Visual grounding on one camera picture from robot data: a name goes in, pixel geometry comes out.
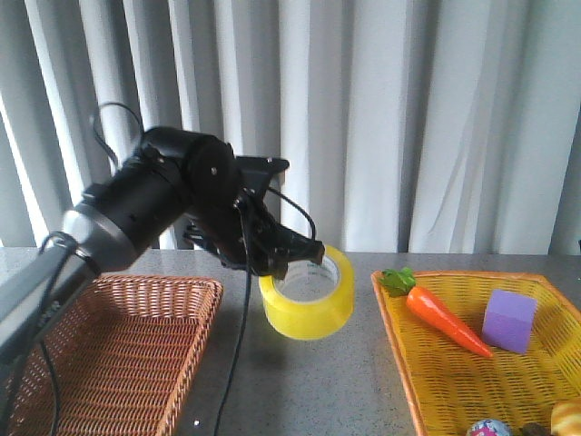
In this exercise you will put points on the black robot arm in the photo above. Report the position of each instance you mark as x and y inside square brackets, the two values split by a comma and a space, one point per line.
[171, 174]

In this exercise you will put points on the grey pleated curtain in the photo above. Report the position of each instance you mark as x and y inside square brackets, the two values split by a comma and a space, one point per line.
[410, 126]

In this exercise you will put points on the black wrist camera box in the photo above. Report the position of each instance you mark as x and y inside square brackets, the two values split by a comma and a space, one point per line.
[257, 172]

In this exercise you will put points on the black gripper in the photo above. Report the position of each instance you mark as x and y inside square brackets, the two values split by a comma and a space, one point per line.
[247, 237]

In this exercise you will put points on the brown wicker basket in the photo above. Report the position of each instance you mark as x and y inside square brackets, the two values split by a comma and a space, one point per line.
[121, 360]

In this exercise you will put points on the purple foam cube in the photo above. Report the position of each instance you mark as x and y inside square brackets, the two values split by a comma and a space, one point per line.
[508, 321]

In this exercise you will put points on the yellow tape roll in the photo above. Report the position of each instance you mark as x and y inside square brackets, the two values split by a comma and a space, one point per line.
[312, 301]

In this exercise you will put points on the toy bread roll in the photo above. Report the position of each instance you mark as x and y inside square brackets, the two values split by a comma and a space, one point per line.
[565, 418]

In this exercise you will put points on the orange toy carrot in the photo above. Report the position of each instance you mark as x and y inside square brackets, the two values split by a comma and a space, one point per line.
[430, 309]

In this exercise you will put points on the colourful patterned ball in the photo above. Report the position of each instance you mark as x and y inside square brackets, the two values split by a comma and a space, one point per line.
[489, 427]

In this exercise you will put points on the yellow wicker basket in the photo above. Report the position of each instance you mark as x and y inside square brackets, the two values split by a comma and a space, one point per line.
[449, 388]

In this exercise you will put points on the dark brown toy piece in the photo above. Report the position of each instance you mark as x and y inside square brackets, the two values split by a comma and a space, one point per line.
[534, 429]

